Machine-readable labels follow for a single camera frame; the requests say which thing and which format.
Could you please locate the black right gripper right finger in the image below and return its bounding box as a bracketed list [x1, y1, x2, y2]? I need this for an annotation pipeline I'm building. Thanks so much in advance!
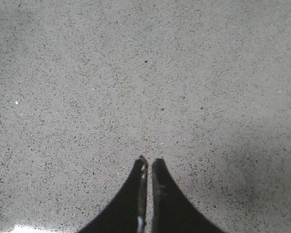
[152, 159, 222, 233]

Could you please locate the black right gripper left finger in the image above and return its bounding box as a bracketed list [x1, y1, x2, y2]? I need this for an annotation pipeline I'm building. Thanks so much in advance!
[79, 155, 148, 233]

